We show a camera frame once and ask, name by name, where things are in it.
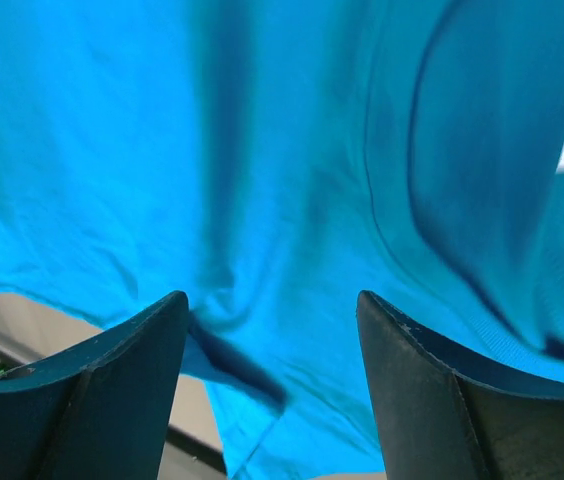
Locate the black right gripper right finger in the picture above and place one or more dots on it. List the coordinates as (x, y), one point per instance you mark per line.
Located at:
(446, 412)

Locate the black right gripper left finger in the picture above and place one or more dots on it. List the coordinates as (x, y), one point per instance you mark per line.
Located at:
(99, 409)

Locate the blue t shirt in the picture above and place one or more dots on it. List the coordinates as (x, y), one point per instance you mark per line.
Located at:
(273, 159)

